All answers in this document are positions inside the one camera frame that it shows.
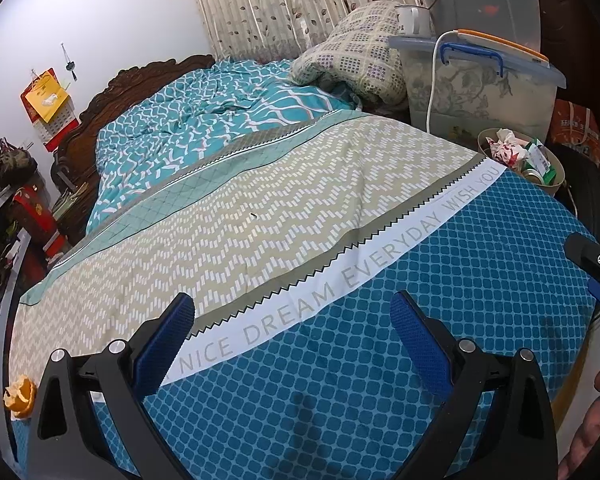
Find carved wooden headboard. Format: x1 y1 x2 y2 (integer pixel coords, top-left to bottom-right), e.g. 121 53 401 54
50 54 216 246

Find person's right hand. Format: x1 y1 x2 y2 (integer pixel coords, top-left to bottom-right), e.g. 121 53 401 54
557 365 600 480

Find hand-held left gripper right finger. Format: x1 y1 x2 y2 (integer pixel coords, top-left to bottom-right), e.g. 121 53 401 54
390 290 561 480

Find orange-edged white flat device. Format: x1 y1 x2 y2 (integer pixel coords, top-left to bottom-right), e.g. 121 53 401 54
454 28 551 64

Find white cable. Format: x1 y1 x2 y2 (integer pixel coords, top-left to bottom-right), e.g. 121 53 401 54
426 30 461 133

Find grey wall shelf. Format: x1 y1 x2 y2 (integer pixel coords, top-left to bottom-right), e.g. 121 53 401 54
0 185 36 361

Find red printed bag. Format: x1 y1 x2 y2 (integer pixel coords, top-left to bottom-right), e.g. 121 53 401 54
550 99 600 166

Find clear storage box blue handles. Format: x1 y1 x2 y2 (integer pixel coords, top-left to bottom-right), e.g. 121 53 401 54
387 35 567 141

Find black tire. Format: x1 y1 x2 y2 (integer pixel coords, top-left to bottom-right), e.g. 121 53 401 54
555 145 600 251

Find leaf print curtain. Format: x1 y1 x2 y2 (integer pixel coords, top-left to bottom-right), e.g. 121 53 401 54
182 0 431 63

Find dark handbag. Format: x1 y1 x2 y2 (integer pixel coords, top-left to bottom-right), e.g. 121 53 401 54
0 137 38 186

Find red and white plastic bag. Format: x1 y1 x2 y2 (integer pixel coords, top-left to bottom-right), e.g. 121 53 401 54
489 140 529 169

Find teal patterned quilt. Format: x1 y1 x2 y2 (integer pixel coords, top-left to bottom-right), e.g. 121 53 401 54
85 57 358 236

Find white enamel mug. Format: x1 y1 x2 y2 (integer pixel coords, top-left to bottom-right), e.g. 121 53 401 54
396 5 433 37

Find red box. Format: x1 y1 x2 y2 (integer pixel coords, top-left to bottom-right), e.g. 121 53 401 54
12 185 53 241

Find hanging keys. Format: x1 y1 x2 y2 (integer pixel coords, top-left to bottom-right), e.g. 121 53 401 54
61 42 76 81

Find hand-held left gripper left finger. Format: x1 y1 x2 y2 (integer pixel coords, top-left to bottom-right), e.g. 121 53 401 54
27 292 197 480

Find beige round waste bin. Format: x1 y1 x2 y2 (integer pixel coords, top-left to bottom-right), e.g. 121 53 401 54
476 127 567 196

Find wall calendar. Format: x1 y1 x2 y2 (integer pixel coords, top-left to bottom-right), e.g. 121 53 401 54
39 105 78 152

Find green and white packet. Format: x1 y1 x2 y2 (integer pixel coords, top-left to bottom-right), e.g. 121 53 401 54
522 140 556 184

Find orange peel chunk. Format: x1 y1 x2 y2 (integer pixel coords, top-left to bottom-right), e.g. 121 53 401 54
2 374 37 418

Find patterned bed sheet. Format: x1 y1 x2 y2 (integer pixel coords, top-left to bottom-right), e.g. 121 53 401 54
7 107 598 480

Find stack of books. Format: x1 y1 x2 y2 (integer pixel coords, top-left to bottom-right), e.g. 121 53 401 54
52 182 88 221

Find folded checked blanket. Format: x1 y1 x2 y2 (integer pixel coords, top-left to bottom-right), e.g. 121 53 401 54
289 1 411 106

